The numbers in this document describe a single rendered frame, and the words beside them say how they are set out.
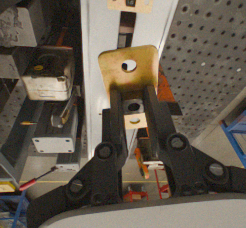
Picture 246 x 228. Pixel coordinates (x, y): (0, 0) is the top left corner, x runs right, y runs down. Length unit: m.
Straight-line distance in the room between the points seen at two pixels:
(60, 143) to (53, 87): 0.17
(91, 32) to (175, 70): 0.56
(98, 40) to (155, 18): 0.12
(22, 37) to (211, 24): 0.67
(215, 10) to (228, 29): 0.11
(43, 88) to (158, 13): 0.27
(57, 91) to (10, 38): 0.12
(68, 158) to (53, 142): 0.26
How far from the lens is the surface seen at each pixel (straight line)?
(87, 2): 0.36
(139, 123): 0.16
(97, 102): 0.50
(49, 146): 0.50
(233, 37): 0.89
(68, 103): 0.44
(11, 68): 0.34
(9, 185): 0.65
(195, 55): 0.85
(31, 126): 0.75
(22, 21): 0.32
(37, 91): 0.39
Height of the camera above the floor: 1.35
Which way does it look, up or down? 43 degrees down
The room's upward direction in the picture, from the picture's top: 174 degrees clockwise
